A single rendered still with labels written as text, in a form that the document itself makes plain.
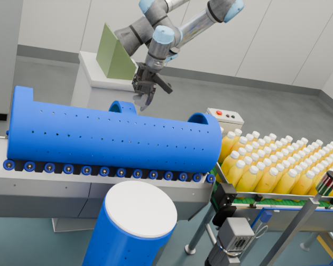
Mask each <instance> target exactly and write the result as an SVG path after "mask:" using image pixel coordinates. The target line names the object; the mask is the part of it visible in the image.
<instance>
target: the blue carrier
mask: <svg viewBox="0 0 333 266"><path fill-rule="evenodd" d="M53 113H54V114H53ZM119 121H120V122H119ZM32 131H34V132H32ZM45 132H46V134H45ZM56 134H57V135H56ZM68 135H69V136H68ZM112 139H113V140H112ZM221 143H222V135H221V128H220V125H219V122H218V120H217V119H216V118H215V117H214V116H213V115H210V114H206V113H199V112H197V113H194V114H193V115H192V116H191V117H190V118H189V119H188V121H187V122H185V121H177V120H170V119H162V118H154V117H146V116H139V115H137V113H136V109H135V106H134V105H133V104H132V103H131V102H125V101H117V100H115V101H114V102H113V103H112V104H111V106H110V108H109V111H103V110H95V109H87V108H80V107H72V106H64V105H60V104H52V103H44V102H36V101H33V88H29V87H22V86H15V88H14V93H13V101H12V109H11V118H10V126H9V132H8V142H7V152H6V157H7V158H8V159H18V160H33V161H41V162H55V163H69V164H83V165H97V166H112V167H126V168H140V169H154V170H168V171H176V172H190V173H207V172H209V171H211V170H212V169H213V167H214V166H215V164H216V163H217V161H218V158H219V155H220V151H221ZM157 144H158V145H157Z"/></svg>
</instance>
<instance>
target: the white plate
mask: <svg viewBox="0 0 333 266"><path fill-rule="evenodd" d="M105 207H106V211H107V213H108V215H109V217H110V218H111V220H112V221H113V222H114V223H115V224H116V225H117V226H118V227H120V228H121V229H122V230H124V231H126V232H127V233H130V234H132V235H135V236H139V237H142V238H157V237H160V236H163V235H166V234H167V233H169V232H170V231H171V230H172V229H173V228H174V226H175V224H176V221H177V210H176V208H175V205H174V203H173V202H172V201H171V199H170V198H169V197H168V196H167V194H166V193H164V192H163V191H162V190H160V189H159V188H157V187H155V186H153V185H151V184H148V183H145V182H139V181H125V182H121V183H118V184H116V185H114V186H113V187H112V188H111V189H110V190H109V191H108V193H107V195H106V199H105Z"/></svg>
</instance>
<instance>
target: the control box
mask: <svg viewBox="0 0 333 266"><path fill-rule="evenodd" d="M217 110H219V109H213V108H208V109H207V111H206V114H210V115H213V116H214V117H215V118H216V119H217V120H218V122H219V125H220V127H222V128H223V132H222V134H228V132H229V131H232V132H235V129H239V130H240V129H241V127H242V125H243V124H244V121H243V119H242V118H241V117H240V115H239V114H238V113H237V112H232V111H226V110H219V111H221V112H222V115H219V114H217V112H216V111H217ZM227 114H228V115H230V117H227V116H226V115H227ZM232 115H234V116H235V118H232V117H231V116H232Z"/></svg>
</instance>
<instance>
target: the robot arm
mask: <svg viewBox="0 0 333 266"><path fill-rule="evenodd" d="M188 1H190V0H140V2H139V4H138V5H139V7H140V9H141V11H142V13H143V14H144V16H142V17H141V18H139V19H138V20H137V21H135V22H134V23H132V24H131V25H129V26H128V27H125V28H122V29H119V30H116V31H114V32H113V33H114V34H115V35H116V37H117V38H118V39H119V41H120V43H121V44H122V46H123V48H124V49H125V51H126V52H127V54H128V55H129V57H131V56H132V55H133V54H134V53H135V52H136V51H137V49H138V48H139V47H140V46H141V45H143V44H145V45H146V47H147V48H148V53H147V55H146V58H145V63H144V62H140V64H139V66H138V70H137V73H135V74H134V78H133V81H132V85H133V88H134V91H135V93H138V94H137V95H134V96H133V100H135V102H134V103H135V104H136V105H138V106H140V111H143V110H144V109H145V108H147V107H148V106H149V105H150V103H151V101H152V99H153V97H154V94H155V91H156V84H158V85H159V86H160V87H161V88H162V89H163V90H164V91H166V92H167V93H168V94H170V93H171V92H172V91H173V89H172V86H171V84H169V83H168V82H167V81H166V80H165V79H164V78H163V77H162V76H160V75H159V74H158V73H160V72H161V70H162V68H163V66H164V64H165V63H167V62H169V61H171V60H173V59H174V58H176V57H178V53H179V52H180V48H181V47H182V46H183V45H185V44H186V43H188V42H189V41H191V40H192V39H193V38H195V37H196V36H198V35H199V34H200V33H202V32H203V31H205V30H206V29H208V28H209V27H211V26H212V25H214V24H215V23H222V22H224V23H228V22H229V21H230V20H231V19H232V18H234V17H235V16H236V15H237V14H238V13H239V12H240V11H241V10H242V9H243V8H244V3H243V1H242V0H209V1H208V2H207V6H206V7H205V8H204V9H203V10H202V11H200V12H199V13H198V14H196V15H195V16H194V17H192V18H191V19H189V20H188V21H186V22H185V23H184V24H182V25H181V26H180V27H176V26H174V25H173V24H172V22H171V20H170V19H169V17H168V16H167V13H169V12H171V11H172V10H174V9H176V8H178V7H179V6H181V5H183V4H185V3H186V2H188Z"/></svg>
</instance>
